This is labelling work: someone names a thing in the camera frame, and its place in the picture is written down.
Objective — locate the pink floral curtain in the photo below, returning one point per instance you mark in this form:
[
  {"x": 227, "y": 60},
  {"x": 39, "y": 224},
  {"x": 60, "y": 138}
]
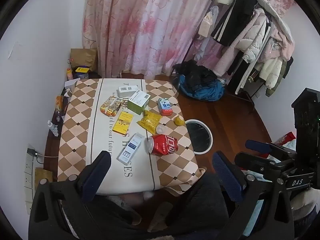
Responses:
[{"x": 140, "y": 30}]

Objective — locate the white cardboard box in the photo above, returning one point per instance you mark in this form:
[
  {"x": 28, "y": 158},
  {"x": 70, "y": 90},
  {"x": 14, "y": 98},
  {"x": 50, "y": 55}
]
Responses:
[{"x": 127, "y": 90}]

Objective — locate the light pink fleece robe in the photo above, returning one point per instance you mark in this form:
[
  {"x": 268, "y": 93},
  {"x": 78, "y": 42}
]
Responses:
[{"x": 227, "y": 58}]

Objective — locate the white hanging bag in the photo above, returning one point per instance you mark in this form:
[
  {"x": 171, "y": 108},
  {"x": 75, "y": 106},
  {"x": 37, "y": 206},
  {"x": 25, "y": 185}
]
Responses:
[{"x": 208, "y": 23}]

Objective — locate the small clear bottle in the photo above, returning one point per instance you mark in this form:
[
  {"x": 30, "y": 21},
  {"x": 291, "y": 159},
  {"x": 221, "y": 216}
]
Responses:
[{"x": 58, "y": 116}]

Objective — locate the yellow snack bag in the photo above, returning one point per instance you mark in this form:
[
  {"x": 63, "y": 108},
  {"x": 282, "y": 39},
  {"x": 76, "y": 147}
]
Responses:
[{"x": 150, "y": 121}]

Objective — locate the white puffer jacket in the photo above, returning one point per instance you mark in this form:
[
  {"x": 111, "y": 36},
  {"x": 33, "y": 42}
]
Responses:
[{"x": 252, "y": 38}]

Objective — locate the black jacket pile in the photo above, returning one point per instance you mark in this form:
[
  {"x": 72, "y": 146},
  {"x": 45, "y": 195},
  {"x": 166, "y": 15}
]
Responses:
[{"x": 197, "y": 76}]

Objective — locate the olive garment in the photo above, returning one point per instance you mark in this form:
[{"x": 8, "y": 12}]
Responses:
[{"x": 275, "y": 87}]

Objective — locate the black trousers white stripe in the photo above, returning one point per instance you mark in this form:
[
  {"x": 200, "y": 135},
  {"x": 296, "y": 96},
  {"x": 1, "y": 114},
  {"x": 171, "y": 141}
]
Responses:
[{"x": 241, "y": 78}]

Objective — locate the red soda can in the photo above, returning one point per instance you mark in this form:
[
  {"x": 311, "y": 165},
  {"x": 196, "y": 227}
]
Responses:
[{"x": 165, "y": 144}]

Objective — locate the black jacket white stripes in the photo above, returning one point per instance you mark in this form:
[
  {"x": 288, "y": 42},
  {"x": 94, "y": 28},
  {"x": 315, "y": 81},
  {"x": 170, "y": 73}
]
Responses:
[{"x": 235, "y": 15}]

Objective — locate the white wall socket panel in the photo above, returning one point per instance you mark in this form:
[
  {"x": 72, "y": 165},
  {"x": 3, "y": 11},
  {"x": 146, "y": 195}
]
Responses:
[{"x": 29, "y": 175}]

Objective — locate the pink coat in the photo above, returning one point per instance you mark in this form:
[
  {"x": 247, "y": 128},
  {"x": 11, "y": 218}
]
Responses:
[{"x": 278, "y": 45}]

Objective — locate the small yellow black box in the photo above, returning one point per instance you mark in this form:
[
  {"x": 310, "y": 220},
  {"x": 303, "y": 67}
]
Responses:
[{"x": 82, "y": 69}]

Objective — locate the dark blue tin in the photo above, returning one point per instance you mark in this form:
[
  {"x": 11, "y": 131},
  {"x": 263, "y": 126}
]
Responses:
[{"x": 82, "y": 75}]

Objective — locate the orange bottle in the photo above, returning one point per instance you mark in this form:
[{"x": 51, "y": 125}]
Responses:
[{"x": 69, "y": 74}]

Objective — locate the orange packet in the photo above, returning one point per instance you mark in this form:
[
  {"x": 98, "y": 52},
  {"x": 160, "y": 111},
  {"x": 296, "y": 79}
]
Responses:
[{"x": 59, "y": 103}]

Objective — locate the white round trash bin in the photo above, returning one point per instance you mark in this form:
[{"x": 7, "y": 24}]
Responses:
[{"x": 198, "y": 136}]

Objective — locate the blue red drink carton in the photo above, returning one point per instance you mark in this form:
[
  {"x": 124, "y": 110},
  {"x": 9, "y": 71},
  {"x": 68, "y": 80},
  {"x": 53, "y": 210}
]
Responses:
[{"x": 165, "y": 107}]

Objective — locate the small white box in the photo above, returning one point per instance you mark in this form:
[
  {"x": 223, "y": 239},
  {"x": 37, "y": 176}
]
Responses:
[{"x": 71, "y": 83}]

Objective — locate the cream jacket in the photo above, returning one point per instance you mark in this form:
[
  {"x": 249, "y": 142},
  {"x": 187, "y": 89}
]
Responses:
[{"x": 271, "y": 71}]

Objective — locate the blue garment pile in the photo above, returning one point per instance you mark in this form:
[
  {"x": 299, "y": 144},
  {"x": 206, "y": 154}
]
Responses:
[{"x": 202, "y": 92}]

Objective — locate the dark grey trousers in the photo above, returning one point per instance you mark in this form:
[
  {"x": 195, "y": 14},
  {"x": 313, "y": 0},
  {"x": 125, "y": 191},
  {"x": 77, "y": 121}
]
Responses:
[{"x": 200, "y": 202}]

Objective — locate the red cloth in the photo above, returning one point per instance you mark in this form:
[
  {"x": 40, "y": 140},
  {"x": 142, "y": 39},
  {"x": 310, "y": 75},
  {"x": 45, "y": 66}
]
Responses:
[{"x": 287, "y": 137}]

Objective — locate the clear water bottle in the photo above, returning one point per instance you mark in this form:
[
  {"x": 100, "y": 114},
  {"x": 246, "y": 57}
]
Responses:
[{"x": 53, "y": 128}]

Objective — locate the white blue long box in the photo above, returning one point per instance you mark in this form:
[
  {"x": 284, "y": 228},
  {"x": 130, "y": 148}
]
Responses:
[{"x": 131, "y": 149}]

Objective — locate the yellow wooden box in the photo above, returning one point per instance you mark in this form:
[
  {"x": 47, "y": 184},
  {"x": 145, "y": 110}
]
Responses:
[{"x": 42, "y": 176}]

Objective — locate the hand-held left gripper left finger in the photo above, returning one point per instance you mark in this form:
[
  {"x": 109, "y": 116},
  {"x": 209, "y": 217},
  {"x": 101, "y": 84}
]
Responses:
[{"x": 96, "y": 177}]

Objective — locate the brown paper bag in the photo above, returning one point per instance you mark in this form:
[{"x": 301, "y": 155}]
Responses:
[{"x": 83, "y": 58}]

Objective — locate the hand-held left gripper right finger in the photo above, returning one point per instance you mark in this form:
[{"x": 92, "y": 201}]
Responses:
[{"x": 226, "y": 177}]

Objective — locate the checkered tablecloth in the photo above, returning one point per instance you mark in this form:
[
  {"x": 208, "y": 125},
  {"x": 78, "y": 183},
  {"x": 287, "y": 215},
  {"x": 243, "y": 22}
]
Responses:
[{"x": 82, "y": 135}]

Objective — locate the colourful snack packet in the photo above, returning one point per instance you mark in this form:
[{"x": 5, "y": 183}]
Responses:
[{"x": 111, "y": 106}]

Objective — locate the black charger plug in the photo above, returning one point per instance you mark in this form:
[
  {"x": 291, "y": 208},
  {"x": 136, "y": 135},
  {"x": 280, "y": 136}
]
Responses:
[{"x": 31, "y": 152}]

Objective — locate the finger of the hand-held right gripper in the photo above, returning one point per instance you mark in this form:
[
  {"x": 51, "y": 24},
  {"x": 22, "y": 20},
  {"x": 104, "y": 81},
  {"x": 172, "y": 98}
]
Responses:
[
  {"x": 257, "y": 146},
  {"x": 252, "y": 162}
]

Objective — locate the black clothes rack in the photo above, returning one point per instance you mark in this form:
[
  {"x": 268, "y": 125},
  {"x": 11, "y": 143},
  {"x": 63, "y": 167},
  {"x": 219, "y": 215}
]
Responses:
[{"x": 240, "y": 96}]

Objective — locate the green box white top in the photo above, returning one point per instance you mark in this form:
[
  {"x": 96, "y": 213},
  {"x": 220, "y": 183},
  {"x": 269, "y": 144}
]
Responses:
[{"x": 136, "y": 108}]

